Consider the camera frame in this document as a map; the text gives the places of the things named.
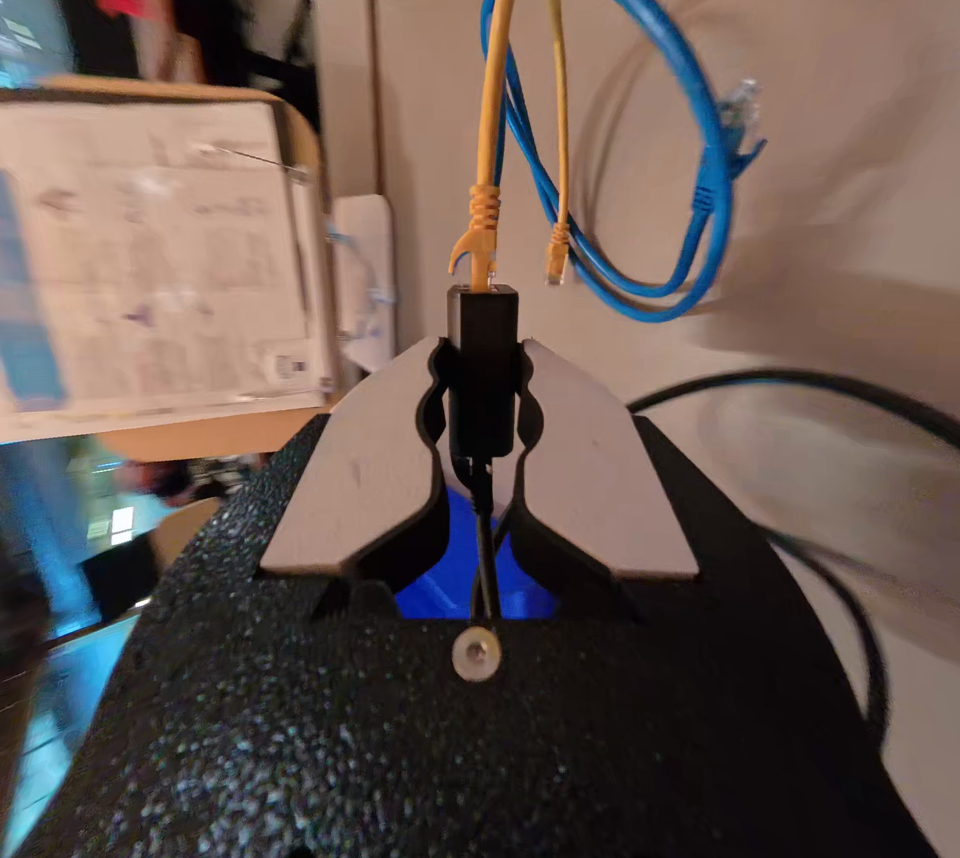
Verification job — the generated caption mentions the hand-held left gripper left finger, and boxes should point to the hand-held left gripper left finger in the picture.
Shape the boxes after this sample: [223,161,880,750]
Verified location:
[257,337,453,582]

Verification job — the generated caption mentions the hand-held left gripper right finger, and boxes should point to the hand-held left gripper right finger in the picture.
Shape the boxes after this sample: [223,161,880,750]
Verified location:
[510,337,704,582]

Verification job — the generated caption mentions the blue plastic bin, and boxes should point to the blue plastic bin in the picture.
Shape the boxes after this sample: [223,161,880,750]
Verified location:
[393,487,560,623]

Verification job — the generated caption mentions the black network cable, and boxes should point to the black network cable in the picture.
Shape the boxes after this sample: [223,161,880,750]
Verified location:
[450,367,960,732]

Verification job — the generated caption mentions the black network splitter box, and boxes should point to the black network splitter box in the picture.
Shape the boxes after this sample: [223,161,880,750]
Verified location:
[447,283,521,458]

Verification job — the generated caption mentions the blue network cable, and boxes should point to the blue network cable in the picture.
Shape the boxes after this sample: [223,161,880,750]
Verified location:
[480,0,768,324]

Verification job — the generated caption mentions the yellow network cable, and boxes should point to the yellow network cable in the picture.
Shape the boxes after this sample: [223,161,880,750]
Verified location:
[448,0,573,294]

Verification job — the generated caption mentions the white board stand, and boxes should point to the white board stand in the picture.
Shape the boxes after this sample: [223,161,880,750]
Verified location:
[328,193,399,373]

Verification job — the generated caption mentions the instruction sheet board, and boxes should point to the instruction sheet board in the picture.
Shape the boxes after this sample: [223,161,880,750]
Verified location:
[0,76,339,462]

